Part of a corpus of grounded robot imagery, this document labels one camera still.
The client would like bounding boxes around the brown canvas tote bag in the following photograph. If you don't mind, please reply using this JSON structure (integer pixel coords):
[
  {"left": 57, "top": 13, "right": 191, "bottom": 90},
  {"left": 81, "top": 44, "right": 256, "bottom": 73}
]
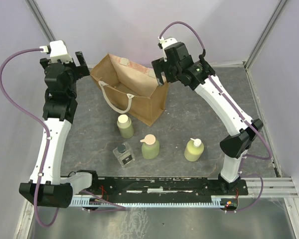
[{"left": 90, "top": 54, "right": 169, "bottom": 126}]

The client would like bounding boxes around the green bottle cap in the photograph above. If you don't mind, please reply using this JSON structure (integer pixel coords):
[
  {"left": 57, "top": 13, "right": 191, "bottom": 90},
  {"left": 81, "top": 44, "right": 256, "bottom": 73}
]
[{"left": 117, "top": 114, "right": 134, "bottom": 139}]

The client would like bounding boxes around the green bottle beige pump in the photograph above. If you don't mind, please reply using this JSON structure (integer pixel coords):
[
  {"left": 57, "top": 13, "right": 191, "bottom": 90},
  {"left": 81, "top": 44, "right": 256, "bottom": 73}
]
[{"left": 140, "top": 134, "right": 160, "bottom": 159}]

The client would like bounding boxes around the yellow-green bottle white pump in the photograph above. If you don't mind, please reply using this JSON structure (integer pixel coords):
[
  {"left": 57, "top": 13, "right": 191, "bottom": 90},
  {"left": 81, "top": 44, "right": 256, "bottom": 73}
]
[{"left": 184, "top": 138, "right": 204, "bottom": 162}]

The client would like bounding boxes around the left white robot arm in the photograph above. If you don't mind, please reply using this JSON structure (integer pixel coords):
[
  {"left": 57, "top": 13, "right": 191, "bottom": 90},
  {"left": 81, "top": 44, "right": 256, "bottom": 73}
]
[{"left": 19, "top": 51, "right": 100, "bottom": 208}]

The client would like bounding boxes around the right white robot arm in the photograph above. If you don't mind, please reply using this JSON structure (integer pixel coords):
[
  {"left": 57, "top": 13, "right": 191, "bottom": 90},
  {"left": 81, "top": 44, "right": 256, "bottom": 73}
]
[{"left": 151, "top": 38, "right": 263, "bottom": 195}]

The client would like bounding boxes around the clear square glass bottle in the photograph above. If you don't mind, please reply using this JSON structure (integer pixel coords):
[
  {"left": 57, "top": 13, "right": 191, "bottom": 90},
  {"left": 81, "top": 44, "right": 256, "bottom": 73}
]
[{"left": 113, "top": 142, "right": 135, "bottom": 167}]

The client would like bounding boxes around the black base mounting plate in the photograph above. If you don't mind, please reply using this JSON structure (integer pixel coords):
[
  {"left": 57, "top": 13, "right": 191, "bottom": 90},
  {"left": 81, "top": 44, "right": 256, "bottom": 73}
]
[{"left": 87, "top": 177, "right": 241, "bottom": 203}]

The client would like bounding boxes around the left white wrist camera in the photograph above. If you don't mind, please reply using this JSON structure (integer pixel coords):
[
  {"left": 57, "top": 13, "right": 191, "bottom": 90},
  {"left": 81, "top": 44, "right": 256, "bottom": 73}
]
[{"left": 39, "top": 40, "right": 73, "bottom": 64}]

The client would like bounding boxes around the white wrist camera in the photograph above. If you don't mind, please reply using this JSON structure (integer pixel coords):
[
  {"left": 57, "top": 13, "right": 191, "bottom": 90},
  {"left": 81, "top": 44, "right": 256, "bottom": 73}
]
[
  {"left": 158, "top": 37, "right": 178, "bottom": 50},
  {"left": 39, "top": 40, "right": 73, "bottom": 64}
]

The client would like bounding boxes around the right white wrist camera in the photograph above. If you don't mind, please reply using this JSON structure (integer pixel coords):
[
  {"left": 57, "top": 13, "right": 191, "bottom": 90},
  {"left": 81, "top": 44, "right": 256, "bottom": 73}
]
[{"left": 158, "top": 37, "right": 178, "bottom": 50}]

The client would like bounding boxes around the white slotted cable duct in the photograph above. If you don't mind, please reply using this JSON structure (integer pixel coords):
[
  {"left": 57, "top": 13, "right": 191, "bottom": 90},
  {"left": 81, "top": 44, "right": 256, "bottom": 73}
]
[{"left": 69, "top": 195, "right": 238, "bottom": 209}]

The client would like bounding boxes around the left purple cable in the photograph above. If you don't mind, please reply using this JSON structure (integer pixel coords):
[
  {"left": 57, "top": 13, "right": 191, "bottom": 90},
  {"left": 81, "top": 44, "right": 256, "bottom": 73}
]
[{"left": 0, "top": 48, "right": 127, "bottom": 228}]

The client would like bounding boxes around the aluminium frame rail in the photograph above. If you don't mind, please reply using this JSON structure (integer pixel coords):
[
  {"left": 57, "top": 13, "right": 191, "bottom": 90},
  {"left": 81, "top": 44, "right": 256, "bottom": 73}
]
[{"left": 200, "top": 177, "right": 298, "bottom": 199}]

